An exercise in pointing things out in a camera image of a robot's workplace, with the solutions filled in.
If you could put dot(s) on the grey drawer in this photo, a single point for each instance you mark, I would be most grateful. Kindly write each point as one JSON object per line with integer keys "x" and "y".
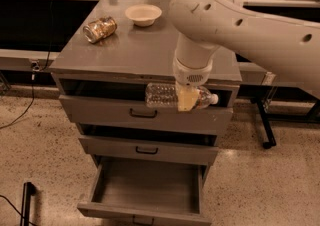
{"x": 135, "y": 114}
{"x": 148, "y": 150}
{"x": 146, "y": 193}

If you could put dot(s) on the grey drawer cabinet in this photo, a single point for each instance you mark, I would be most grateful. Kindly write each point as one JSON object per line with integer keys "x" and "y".
{"x": 122, "y": 65}

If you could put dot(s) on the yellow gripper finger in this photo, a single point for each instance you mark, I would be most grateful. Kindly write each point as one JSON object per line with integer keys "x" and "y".
{"x": 187, "y": 97}

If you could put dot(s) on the grey middle drawer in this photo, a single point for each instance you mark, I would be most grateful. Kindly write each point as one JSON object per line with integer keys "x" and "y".
{"x": 148, "y": 150}

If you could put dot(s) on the grey bottom drawer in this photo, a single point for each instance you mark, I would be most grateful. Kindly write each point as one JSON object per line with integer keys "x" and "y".
{"x": 146, "y": 193}

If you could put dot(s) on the black stand leg left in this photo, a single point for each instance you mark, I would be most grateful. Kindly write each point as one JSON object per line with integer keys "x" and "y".
{"x": 29, "y": 190}

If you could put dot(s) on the grey top drawer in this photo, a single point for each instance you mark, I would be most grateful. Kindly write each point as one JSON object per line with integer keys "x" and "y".
{"x": 135, "y": 114}

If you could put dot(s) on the black stand leg right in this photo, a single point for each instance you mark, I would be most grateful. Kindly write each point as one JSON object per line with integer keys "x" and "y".
{"x": 271, "y": 142}

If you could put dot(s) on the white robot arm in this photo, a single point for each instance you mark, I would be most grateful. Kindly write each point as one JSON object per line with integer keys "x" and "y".
{"x": 287, "y": 47}

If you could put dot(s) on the black stand leg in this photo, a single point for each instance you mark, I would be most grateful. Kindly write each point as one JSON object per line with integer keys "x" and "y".
{"x": 29, "y": 190}
{"x": 271, "y": 142}

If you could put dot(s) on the clear plastic water bottle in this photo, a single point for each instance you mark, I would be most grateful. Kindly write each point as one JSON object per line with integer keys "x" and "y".
{"x": 163, "y": 95}

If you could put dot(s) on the white paper bowl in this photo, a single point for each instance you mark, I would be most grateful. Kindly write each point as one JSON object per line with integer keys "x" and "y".
{"x": 143, "y": 15}

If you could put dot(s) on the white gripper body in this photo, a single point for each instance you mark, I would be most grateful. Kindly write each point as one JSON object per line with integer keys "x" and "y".
{"x": 190, "y": 76}

